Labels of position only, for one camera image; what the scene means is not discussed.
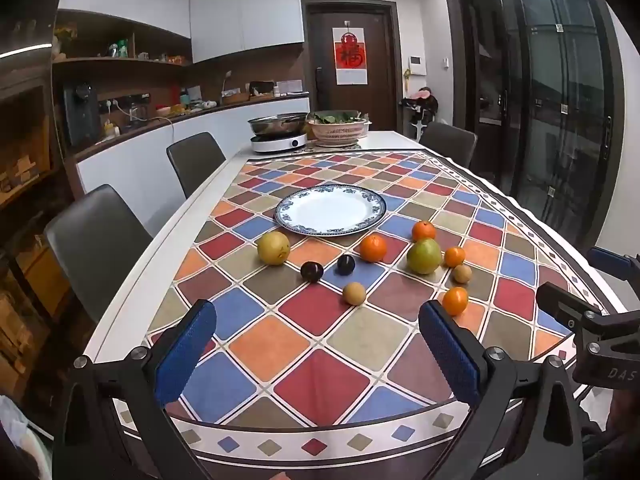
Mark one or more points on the small orange mandarin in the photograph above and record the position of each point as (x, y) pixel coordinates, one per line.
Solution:
(454, 256)

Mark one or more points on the dark wooden door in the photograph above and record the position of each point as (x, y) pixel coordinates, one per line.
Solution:
(385, 70)

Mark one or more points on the white wall intercom panel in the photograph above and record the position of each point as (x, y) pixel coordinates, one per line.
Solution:
(417, 65)

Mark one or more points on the blue patterned white plate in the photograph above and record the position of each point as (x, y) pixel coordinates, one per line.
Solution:
(330, 210)

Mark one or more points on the black countertop appliance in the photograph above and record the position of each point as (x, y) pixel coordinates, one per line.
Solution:
(80, 115)

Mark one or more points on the small tan round fruit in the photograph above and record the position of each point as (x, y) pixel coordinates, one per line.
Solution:
(462, 274)
(354, 293)

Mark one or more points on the dark purple plum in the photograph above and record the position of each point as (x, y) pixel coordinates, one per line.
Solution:
(345, 265)
(312, 272)

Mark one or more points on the white upper cabinets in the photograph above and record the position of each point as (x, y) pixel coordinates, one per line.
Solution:
(245, 15)

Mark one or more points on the green leafy vegetables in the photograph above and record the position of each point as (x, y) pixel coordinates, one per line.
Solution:
(335, 118)

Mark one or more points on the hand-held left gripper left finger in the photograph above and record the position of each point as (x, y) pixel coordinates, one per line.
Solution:
(187, 352)

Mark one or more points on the colourful checkered tablecloth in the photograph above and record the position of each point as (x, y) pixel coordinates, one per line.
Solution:
(320, 385)

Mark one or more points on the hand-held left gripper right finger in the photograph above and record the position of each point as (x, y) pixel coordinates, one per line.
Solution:
(450, 355)

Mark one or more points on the high chair with plush toy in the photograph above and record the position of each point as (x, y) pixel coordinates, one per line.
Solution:
(420, 107)

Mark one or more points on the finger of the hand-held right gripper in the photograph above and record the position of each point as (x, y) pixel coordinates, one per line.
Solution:
(562, 305)
(612, 262)

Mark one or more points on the grey dining chair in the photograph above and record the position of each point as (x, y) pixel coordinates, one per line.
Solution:
(97, 245)
(447, 142)
(196, 162)

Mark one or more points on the black framed glass sliding door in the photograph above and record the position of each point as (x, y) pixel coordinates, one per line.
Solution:
(550, 85)

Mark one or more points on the steel cooking pot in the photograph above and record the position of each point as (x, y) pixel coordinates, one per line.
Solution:
(277, 125)

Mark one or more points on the red and white wall calendar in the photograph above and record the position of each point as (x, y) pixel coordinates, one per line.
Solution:
(350, 55)

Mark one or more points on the large green round fruit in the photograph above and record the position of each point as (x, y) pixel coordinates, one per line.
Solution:
(424, 256)

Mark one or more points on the white cloth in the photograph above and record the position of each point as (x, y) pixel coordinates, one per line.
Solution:
(20, 435)

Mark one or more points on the pink plastic basket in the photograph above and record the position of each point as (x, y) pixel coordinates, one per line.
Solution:
(337, 134)

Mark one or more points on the yellow pear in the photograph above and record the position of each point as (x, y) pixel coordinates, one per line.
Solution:
(273, 248)

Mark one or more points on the wooden wall shelf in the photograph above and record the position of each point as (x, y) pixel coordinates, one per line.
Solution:
(120, 62)

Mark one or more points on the white induction cooker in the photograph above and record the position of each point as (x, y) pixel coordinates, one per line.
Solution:
(277, 144)

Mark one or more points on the white kitchen counter cabinet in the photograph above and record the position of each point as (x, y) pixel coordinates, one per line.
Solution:
(130, 160)

